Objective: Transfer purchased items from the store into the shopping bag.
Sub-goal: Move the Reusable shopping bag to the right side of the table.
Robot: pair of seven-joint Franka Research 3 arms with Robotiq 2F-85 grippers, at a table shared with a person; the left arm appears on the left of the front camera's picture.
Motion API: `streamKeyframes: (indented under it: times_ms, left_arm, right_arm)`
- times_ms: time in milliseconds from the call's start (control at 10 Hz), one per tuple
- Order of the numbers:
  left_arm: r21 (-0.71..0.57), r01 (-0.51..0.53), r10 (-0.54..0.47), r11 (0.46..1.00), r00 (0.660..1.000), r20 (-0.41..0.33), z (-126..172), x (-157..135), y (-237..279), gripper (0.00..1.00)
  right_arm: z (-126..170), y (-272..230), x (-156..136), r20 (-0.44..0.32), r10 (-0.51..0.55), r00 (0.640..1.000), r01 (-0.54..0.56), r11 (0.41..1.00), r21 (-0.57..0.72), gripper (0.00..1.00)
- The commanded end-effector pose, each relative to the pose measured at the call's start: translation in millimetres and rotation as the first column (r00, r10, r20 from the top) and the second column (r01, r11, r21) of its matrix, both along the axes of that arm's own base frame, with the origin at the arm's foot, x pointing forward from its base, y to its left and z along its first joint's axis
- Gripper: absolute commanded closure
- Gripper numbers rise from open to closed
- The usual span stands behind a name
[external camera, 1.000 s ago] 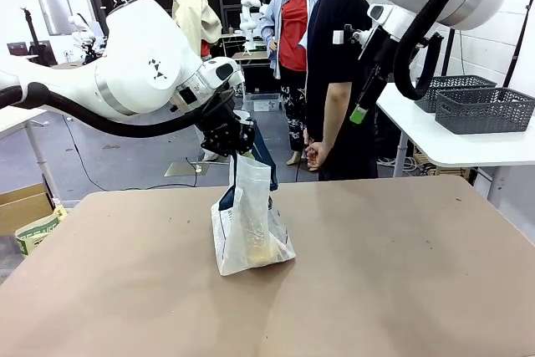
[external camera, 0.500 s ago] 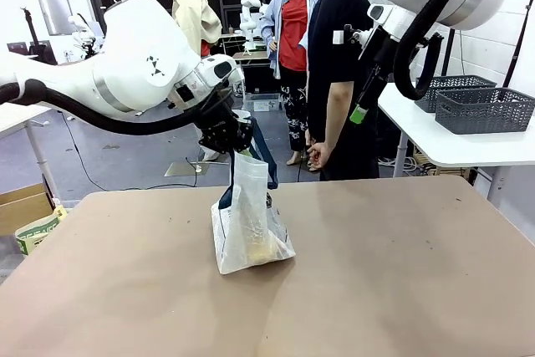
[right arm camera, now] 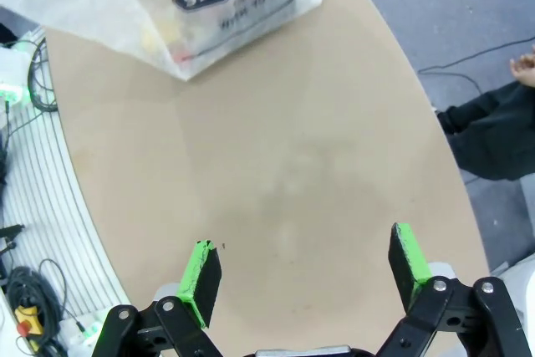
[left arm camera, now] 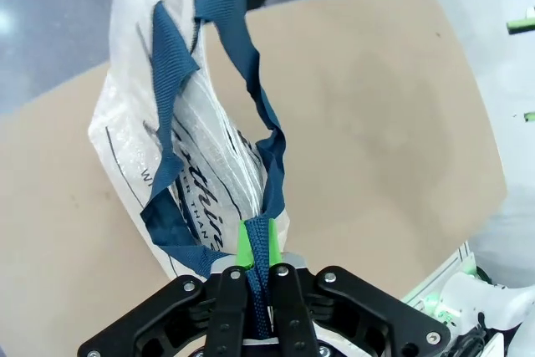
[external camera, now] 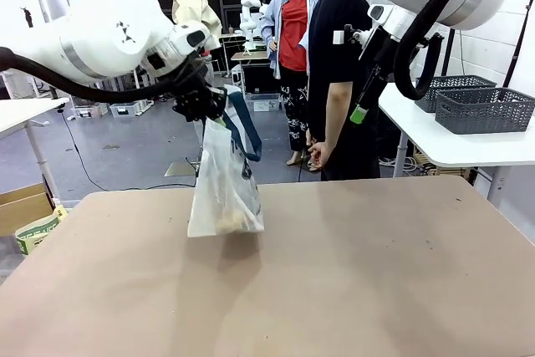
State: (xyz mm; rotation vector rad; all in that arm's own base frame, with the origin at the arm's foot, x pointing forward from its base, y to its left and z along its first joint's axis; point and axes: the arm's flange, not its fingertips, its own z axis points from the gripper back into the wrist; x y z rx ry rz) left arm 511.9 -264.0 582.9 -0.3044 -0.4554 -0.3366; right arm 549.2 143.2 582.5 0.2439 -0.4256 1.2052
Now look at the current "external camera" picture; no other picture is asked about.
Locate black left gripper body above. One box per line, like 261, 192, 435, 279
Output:
173, 59, 227, 123

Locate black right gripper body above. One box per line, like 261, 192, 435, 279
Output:
359, 26, 396, 82

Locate clear plastic tote bag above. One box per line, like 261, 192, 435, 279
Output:
186, 84, 266, 238

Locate beige goods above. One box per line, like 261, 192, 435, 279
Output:
216, 208, 254, 236

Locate dark grey plastic basket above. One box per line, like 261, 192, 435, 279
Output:
434, 87, 535, 135
413, 74, 497, 114

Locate person's right forearm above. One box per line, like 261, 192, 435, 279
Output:
324, 79, 353, 150

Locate green and white paper bag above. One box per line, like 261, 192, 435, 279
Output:
15, 205, 68, 256

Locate person's right hand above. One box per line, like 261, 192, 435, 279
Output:
308, 141, 336, 171

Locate person in black T-shirt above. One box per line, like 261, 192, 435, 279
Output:
307, 0, 382, 182

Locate clear plastic storage box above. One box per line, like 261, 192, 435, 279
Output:
109, 100, 150, 120

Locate person in red shirt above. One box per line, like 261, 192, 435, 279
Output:
260, 0, 326, 167

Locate mannequin with beige jacket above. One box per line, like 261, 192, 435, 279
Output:
165, 0, 223, 55

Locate small white background robot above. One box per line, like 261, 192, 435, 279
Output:
239, 0, 263, 58

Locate white side table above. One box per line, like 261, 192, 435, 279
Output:
378, 83, 535, 204

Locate grey framed board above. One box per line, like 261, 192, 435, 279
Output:
36, 0, 70, 23

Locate white standing desk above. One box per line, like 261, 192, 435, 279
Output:
0, 97, 70, 207

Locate brown cardboard box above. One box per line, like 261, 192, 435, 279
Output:
0, 183, 55, 237

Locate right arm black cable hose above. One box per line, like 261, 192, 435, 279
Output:
392, 0, 535, 101

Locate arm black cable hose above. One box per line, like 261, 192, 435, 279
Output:
392, 0, 535, 101
0, 47, 186, 105

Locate grey mannequin base plate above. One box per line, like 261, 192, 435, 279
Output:
164, 159, 202, 178

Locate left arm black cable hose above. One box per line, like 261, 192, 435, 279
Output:
0, 47, 186, 105

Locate black floor cable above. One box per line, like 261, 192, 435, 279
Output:
60, 110, 197, 191

